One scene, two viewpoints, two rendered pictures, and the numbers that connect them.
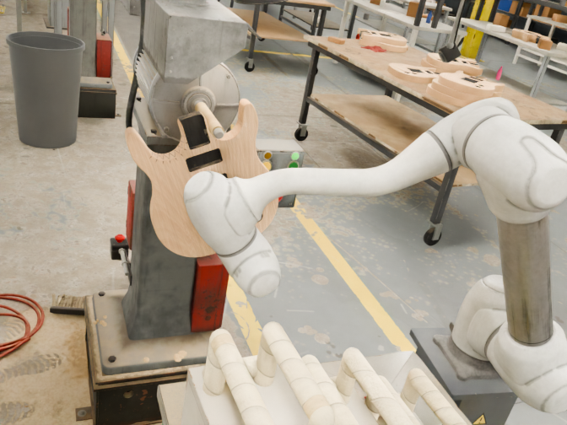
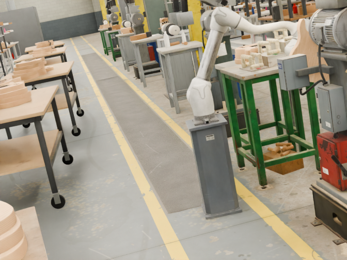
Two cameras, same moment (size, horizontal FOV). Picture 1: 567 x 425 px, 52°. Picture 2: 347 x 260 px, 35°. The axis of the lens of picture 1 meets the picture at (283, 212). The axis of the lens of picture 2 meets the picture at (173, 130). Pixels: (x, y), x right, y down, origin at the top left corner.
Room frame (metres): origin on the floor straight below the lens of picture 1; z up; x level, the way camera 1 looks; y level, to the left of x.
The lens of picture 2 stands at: (5.16, 0.26, 1.63)
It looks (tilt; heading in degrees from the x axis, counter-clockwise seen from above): 14 degrees down; 197
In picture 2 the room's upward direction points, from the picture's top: 11 degrees counter-clockwise
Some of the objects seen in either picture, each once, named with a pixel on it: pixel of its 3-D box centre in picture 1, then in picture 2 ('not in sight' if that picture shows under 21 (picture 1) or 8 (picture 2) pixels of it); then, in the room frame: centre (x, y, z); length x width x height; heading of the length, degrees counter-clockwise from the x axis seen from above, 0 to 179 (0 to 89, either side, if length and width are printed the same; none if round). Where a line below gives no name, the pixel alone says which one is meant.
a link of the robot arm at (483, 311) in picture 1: (493, 314); (201, 98); (1.35, -0.63, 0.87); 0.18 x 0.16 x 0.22; 21
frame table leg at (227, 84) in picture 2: not in sight; (234, 122); (0.51, -0.57, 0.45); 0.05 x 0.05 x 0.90; 26
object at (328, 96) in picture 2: not in sight; (328, 85); (1.83, 0.26, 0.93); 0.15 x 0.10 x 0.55; 26
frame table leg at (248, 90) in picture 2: not in sight; (255, 134); (1.01, -0.33, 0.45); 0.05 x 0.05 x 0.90; 26
